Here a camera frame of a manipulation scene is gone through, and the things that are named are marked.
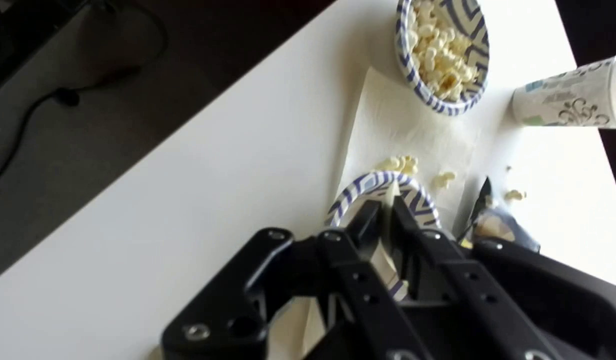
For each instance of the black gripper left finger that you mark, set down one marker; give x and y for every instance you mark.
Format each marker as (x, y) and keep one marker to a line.
(361, 301)

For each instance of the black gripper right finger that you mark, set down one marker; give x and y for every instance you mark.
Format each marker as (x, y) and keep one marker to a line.
(454, 280)

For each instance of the black snack wrapper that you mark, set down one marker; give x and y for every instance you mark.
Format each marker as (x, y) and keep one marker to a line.
(498, 222)

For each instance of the popcorn piece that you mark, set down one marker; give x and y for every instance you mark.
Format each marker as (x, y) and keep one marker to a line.
(406, 162)
(444, 179)
(514, 194)

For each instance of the blue patterned paper bowl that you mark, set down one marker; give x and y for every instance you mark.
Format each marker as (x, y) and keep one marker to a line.
(361, 185)

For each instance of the white paper napkin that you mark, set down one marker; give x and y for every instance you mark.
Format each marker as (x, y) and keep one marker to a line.
(401, 120)

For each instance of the blue patterned bowl with popcorn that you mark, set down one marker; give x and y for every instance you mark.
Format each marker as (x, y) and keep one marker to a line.
(414, 83)

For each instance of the patterned paper cup with scrap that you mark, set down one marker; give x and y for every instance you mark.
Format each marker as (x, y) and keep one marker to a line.
(569, 96)

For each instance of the popcorn heap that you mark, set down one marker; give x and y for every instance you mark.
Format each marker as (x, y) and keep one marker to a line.
(441, 47)

